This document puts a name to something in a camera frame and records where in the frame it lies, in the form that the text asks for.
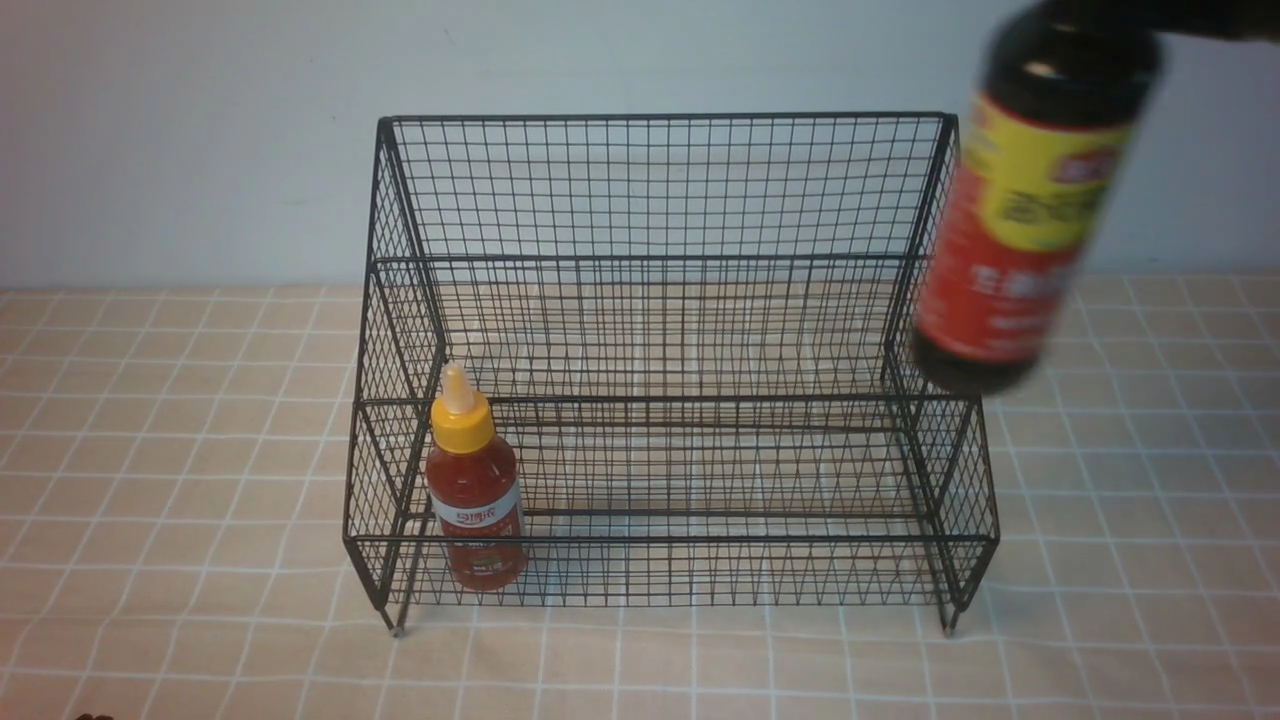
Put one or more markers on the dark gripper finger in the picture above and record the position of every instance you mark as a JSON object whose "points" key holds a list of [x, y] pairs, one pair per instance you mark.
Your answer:
{"points": [[1222, 20]]}

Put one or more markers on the dark soy sauce bottle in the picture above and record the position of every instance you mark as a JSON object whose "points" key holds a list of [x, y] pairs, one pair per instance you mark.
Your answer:
{"points": [[1061, 93]]}

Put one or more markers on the red sauce bottle yellow cap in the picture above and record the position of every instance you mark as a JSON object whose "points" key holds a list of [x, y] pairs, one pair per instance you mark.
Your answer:
{"points": [[472, 476]]}

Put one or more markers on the peach checkered tablecloth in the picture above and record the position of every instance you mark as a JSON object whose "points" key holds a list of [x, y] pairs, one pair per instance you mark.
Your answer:
{"points": [[173, 467]]}

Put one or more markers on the black wire mesh shelf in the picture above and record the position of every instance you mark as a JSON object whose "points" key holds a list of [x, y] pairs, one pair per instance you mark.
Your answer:
{"points": [[694, 330]]}

